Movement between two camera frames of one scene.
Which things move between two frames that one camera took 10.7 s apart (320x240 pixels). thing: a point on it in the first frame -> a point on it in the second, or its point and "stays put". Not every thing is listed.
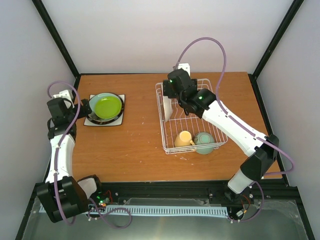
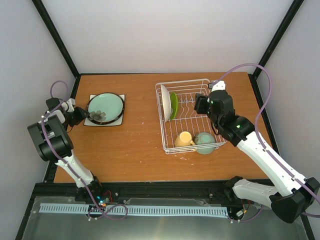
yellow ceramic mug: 184,138 stays put
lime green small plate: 108,107 -> 174,103
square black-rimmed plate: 88,123 stays put
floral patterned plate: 167,107 stays put
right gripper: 167,90 -> 200,99
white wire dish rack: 184,133 stays put
